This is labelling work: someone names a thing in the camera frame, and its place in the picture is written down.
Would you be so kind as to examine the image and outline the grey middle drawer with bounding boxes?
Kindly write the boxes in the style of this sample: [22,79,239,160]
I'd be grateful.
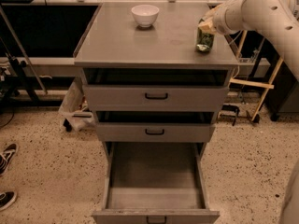
[96,111,215,143]

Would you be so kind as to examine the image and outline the black tripod stand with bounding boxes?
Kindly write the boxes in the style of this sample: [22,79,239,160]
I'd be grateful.
[0,37,39,105]

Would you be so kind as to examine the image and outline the black sneaker lower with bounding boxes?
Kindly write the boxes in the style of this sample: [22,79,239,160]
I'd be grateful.
[0,191,17,211]

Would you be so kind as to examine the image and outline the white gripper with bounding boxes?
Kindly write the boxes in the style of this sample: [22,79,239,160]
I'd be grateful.
[198,0,249,35]

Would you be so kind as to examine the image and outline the grey drawer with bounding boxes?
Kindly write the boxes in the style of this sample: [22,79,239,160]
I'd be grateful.
[96,111,215,143]
[83,68,228,111]
[93,143,220,224]

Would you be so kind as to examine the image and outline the white ceramic bowl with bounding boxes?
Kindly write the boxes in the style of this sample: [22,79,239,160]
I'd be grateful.
[131,5,160,28]

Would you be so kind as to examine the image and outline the grey top drawer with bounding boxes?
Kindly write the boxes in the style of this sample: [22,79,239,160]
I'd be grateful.
[83,68,228,111]

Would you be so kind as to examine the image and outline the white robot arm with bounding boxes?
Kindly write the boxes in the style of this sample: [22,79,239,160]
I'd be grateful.
[198,0,299,224]

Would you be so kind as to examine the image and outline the green soda can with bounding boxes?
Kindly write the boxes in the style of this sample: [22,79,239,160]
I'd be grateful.
[196,19,214,53]

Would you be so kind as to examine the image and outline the clear plastic bag bin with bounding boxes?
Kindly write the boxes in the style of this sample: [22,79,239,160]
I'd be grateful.
[59,77,94,132]

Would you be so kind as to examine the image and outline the grey drawer cabinet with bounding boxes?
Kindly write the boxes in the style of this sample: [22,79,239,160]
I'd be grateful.
[75,2,237,152]

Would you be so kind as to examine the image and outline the wooden easel frame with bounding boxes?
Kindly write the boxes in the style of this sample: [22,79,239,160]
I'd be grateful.
[230,37,283,123]

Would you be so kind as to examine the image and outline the grey bottom drawer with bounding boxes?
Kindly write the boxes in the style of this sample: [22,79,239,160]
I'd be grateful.
[93,143,220,224]

